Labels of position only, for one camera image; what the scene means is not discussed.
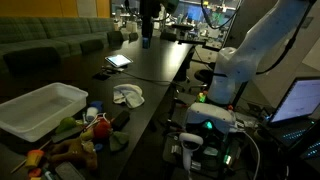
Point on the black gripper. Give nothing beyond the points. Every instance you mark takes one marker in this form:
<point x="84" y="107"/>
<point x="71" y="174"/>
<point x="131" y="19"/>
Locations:
<point x="146" y="16"/>

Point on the white terry cloth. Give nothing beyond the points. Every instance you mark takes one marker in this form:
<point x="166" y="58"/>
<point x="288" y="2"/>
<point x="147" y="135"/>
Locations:
<point x="128" y="94"/>

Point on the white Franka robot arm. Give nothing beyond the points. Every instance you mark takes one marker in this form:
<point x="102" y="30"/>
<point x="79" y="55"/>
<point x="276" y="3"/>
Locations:
<point x="233" y="63"/>

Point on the dark chair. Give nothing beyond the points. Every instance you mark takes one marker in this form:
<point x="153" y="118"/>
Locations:
<point x="115" y="37"/>

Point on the lit tablet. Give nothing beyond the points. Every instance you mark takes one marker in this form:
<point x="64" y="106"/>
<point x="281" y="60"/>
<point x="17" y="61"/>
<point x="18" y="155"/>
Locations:
<point x="118" y="60"/>

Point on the small dark ottoman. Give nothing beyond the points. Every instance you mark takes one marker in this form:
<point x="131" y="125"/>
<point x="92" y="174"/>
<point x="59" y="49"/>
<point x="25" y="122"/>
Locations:
<point x="91" y="46"/>

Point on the black office stool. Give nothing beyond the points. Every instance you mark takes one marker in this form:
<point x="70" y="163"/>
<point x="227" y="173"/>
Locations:
<point x="203" y="76"/>

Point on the green yellow small object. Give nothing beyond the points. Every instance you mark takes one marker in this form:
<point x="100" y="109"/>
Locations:
<point x="201" y="97"/>

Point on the green plaid sofa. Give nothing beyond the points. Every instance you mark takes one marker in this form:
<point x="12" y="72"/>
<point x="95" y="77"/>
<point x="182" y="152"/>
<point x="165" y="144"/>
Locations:
<point x="50" y="33"/>

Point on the large blue cap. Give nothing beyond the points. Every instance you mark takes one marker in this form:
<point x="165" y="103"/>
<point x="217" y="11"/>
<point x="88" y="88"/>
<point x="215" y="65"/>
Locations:
<point x="96" y="105"/>

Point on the dark topped yellow sponge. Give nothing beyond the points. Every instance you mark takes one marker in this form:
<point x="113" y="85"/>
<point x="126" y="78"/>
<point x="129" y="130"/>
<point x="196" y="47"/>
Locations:
<point x="120" y="119"/>

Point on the white cylinder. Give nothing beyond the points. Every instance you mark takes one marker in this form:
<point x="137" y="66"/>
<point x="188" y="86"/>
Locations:
<point x="91" y="113"/>

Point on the large dark ottoman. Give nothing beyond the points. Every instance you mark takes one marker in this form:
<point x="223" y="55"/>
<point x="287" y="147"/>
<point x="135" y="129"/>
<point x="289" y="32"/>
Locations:
<point x="30" y="58"/>

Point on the green felt leaf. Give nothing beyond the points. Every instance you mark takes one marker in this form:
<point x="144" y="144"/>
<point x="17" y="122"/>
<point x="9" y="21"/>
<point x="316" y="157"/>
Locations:
<point x="118" y="140"/>

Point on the yellow toy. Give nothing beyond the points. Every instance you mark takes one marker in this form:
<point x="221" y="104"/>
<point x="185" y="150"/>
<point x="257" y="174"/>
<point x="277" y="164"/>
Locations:
<point x="87" y="134"/>

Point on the green toy pear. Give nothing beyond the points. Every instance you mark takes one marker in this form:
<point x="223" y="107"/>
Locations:
<point x="66" y="123"/>

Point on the white VR controller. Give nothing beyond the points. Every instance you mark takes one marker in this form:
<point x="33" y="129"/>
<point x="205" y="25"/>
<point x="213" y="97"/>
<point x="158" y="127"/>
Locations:
<point x="188" y="146"/>

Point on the small blue cap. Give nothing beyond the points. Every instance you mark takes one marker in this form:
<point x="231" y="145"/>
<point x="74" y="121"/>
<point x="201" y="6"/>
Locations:
<point x="98" y="146"/>

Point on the translucent white plastic bin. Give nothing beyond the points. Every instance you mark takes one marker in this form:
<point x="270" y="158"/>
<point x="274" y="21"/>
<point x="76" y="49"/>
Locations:
<point x="36" y="110"/>

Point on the grey flat device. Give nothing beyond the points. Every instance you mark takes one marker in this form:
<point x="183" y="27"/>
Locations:
<point x="68" y="171"/>

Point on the open laptop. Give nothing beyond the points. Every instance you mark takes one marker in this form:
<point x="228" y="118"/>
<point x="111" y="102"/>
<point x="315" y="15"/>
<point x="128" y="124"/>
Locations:
<point x="300" y="100"/>

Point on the orange lid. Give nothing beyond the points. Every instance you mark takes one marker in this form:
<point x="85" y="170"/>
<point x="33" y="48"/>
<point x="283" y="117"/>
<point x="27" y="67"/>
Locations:
<point x="34" y="172"/>

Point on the thin wooden stick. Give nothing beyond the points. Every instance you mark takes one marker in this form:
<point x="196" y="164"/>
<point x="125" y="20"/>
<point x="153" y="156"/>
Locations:
<point x="16" y="168"/>

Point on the black stereo camera on tripod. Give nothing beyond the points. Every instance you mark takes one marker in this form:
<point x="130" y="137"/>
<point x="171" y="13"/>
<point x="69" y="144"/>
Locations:
<point x="190" y="42"/>

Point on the dark wall sign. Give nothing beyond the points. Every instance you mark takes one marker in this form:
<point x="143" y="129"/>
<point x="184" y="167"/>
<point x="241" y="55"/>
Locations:
<point x="307" y="22"/>

